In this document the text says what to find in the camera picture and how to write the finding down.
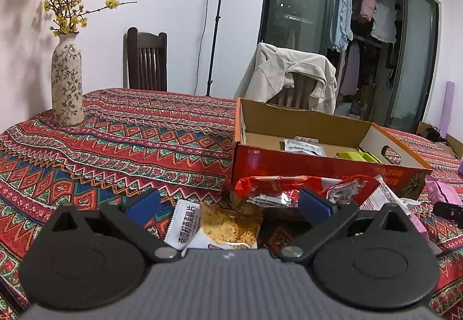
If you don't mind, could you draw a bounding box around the wooden chair under jacket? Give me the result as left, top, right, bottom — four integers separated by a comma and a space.
267, 73, 317, 110

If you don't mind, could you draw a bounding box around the yellow green snack packet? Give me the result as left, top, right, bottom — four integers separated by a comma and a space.
336, 148, 381, 164

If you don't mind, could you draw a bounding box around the cardboard box on floor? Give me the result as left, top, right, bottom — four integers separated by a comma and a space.
416, 122, 463, 160

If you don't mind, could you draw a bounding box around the dark wooden chair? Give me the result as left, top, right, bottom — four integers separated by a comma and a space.
126, 27, 167, 92

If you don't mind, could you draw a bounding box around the pink snack packet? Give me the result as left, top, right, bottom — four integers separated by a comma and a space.
425, 175, 462, 206

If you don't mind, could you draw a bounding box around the white orange biscuit packet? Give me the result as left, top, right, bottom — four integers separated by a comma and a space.
165, 200, 263, 253

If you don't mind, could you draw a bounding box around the black framed glass sliding door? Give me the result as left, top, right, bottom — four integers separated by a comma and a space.
259, 0, 440, 133

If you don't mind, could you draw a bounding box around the red silver snack bag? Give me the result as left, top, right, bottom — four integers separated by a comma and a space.
230, 176, 341, 208

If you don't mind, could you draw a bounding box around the floral ceramic vase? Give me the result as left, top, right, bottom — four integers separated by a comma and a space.
51, 33, 85, 126

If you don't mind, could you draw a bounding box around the light blue hanging shirt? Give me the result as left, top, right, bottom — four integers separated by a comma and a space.
330, 0, 353, 52

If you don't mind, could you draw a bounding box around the purple rolled yoga mat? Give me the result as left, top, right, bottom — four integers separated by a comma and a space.
439, 81, 454, 138

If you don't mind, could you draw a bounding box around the beige jacket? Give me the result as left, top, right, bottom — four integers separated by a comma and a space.
234, 43, 337, 115

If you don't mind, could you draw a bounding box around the white red snack packet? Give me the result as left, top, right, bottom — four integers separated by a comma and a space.
325, 174, 443, 256

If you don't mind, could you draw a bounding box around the pink hanging garment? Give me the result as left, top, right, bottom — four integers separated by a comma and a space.
360, 0, 376, 21

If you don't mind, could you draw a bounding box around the orange cardboard snack box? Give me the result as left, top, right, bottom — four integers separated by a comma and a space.
231, 98, 432, 199

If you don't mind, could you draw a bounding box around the patterned red tablecloth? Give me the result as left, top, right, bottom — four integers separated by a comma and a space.
1, 89, 462, 319

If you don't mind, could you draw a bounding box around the white silver snack packet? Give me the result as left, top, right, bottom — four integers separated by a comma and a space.
284, 139, 326, 157

